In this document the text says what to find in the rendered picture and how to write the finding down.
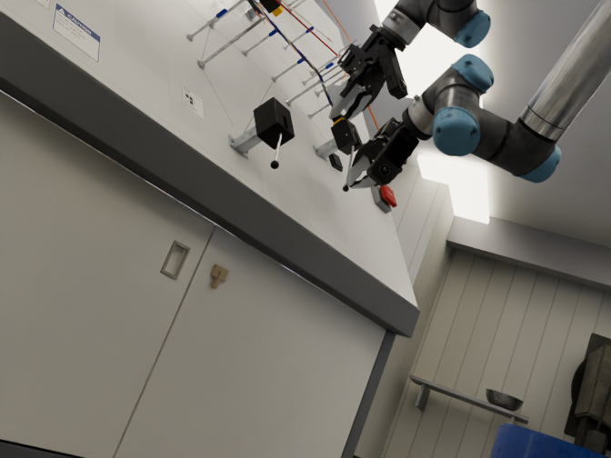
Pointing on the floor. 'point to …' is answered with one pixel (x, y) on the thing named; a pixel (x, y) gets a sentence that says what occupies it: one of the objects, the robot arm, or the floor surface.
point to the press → (592, 398)
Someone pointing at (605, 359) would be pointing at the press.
